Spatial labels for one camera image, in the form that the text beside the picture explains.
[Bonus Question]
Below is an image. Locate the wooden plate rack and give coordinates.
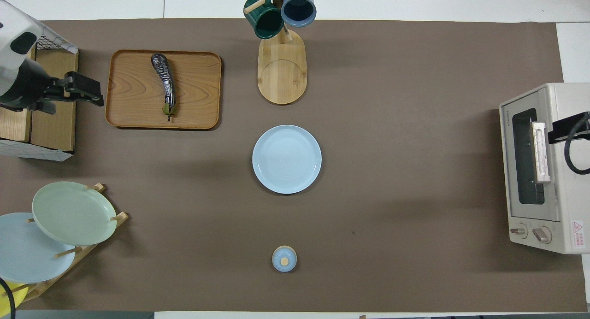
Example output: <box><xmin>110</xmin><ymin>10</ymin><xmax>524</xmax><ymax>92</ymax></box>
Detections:
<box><xmin>2</xmin><ymin>183</ymin><xmax>129</xmax><ymax>302</ymax></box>

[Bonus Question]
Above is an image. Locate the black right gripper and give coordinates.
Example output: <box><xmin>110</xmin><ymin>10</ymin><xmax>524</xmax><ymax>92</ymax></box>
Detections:
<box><xmin>547</xmin><ymin>112</ymin><xmax>590</xmax><ymax>144</ymax></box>

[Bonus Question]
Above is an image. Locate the wooden serving tray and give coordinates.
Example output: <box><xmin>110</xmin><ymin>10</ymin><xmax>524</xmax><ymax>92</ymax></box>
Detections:
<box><xmin>105</xmin><ymin>50</ymin><xmax>223</xmax><ymax>130</ymax></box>

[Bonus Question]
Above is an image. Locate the wooden shelf with wire basket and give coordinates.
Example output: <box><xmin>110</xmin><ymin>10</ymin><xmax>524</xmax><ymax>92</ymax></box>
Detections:
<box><xmin>0</xmin><ymin>22</ymin><xmax>79</xmax><ymax>162</ymax></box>

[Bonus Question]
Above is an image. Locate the pale green plate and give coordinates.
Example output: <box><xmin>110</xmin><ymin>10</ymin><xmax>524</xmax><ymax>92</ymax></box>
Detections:
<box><xmin>32</xmin><ymin>181</ymin><xmax>118</xmax><ymax>246</ymax></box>

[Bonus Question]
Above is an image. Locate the yellow plate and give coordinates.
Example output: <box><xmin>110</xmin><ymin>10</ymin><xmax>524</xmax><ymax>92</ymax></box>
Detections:
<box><xmin>0</xmin><ymin>281</ymin><xmax>29</xmax><ymax>318</ymax></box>

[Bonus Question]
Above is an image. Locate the dark green mug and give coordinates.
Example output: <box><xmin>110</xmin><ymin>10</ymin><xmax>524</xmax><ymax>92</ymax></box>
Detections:
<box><xmin>243</xmin><ymin>0</ymin><xmax>285</xmax><ymax>40</ymax></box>

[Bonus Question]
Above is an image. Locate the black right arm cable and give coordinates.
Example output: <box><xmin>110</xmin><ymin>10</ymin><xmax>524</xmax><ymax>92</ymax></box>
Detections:
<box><xmin>564</xmin><ymin>112</ymin><xmax>590</xmax><ymax>176</ymax></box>

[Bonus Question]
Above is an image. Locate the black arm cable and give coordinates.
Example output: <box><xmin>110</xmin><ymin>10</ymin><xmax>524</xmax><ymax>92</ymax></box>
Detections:
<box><xmin>564</xmin><ymin>112</ymin><xmax>590</xmax><ymax>176</ymax></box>
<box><xmin>0</xmin><ymin>276</ymin><xmax>17</xmax><ymax>319</ymax></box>

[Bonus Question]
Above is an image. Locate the blue mug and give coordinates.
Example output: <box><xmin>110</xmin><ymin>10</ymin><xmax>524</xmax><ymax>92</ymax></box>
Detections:
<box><xmin>281</xmin><ymin>0</ymin><xmax>318</xmax><ymax>28</ymax></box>

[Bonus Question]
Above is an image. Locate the white patterned cloth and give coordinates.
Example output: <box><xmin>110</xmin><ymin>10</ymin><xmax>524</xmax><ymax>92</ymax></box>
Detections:
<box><xmin>36</xmin><ymin>25</ymin><xmax>79</xmax><ymax>55</ymax></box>

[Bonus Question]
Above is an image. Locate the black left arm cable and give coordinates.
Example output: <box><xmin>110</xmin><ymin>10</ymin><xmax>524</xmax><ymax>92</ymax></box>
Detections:
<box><xmin>0</xmin><ymin>276</ymin><xmax>17</xmax><ymax>319</ymax></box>

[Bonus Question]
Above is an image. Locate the black handled utensil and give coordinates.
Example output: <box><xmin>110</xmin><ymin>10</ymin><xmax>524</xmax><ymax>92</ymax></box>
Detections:
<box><xmin>151</xmin><ymin>53</ymin><xmax>178</xmax><ymax>122</ymax></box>

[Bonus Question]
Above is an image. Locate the brown table mat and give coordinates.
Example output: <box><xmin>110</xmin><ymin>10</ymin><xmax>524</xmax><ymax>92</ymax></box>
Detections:
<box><xmin>0</xmin><ymin>18</ymin><xmax>589</xmax><ymax>313</ymax></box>

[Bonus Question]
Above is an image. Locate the light blue racked plate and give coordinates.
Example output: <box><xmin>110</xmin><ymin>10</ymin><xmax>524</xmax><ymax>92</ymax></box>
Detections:
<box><xmin>0</xmin><ymin>213</ymin><xmax>77</xmax><ymax>284</ymax></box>

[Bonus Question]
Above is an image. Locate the cream toaster oven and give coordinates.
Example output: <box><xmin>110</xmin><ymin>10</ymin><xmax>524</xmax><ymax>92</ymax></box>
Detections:
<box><xmin>499</xmin><ymin>83</ymin><xmax>590</xmax><ymax>254</ymax></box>

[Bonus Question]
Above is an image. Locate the wooden mug tree stand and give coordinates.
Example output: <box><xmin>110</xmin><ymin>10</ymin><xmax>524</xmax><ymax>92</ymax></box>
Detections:
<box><xmin>243</xmin><ymin>0</ymin><xmax>319</xmax><ymax>106</ymax></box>

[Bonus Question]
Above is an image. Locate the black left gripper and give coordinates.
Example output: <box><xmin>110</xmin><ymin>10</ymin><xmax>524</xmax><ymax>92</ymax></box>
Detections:
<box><xmin>0</xmin><ymin>59</ymin><xmax>105</xmax><ymax>115</ymax></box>

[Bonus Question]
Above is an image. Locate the glass oven door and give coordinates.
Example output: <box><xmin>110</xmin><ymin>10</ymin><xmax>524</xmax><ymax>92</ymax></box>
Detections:
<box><xmin>499</xmin><ymin>89</ymin><xmax>563</xmax><ymax>222</ymax></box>

